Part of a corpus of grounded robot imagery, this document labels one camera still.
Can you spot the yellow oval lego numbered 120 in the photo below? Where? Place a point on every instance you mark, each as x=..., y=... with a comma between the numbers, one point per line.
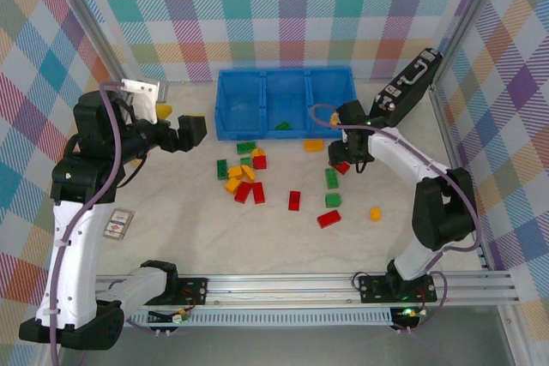
x=313, y=145

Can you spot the yellow curved lego brick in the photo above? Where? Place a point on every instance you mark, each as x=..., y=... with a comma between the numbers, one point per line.
x=163, y=111

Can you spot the green rectangular lego brick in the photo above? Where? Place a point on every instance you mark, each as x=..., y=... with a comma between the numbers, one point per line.
x=221, y=169

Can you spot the yellow sloped lego brick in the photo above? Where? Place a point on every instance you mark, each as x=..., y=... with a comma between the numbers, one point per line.
x=231, y=186
x=235, y=172

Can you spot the small green curved lego brick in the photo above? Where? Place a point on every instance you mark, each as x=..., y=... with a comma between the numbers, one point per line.
x=245, y=161

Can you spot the long red lego brick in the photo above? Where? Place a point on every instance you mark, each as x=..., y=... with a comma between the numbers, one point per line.
x=329, y=218

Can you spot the yellow half-round lego brick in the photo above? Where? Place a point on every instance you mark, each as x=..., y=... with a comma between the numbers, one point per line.
x=375, y=214
x=248, y=173

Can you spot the yellow square lego brick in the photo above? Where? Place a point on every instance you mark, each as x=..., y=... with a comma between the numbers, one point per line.
x=334, y=118
x=257, y=152

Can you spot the red rectangular lego brick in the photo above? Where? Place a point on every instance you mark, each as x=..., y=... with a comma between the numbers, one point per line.
x=258, y=193
x=243, y=191

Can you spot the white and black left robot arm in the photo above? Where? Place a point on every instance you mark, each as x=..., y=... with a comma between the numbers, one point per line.
x=73, y=263

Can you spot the green sloped lego brick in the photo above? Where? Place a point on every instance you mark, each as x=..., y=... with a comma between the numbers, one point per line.
x=283, y=125

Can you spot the small printed card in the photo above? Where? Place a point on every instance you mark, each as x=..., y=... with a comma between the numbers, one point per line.
x=118, y=223

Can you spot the aluminium frame side rail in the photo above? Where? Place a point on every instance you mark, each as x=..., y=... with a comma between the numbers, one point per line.
x=451, y=139

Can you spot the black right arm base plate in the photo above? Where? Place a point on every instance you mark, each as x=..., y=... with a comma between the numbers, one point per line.
x=373, y=291

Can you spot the aluminium mounting rail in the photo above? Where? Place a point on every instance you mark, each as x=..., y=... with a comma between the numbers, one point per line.
x=279, y=291

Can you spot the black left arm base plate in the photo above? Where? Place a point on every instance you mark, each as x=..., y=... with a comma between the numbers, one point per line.
x=195, y=293

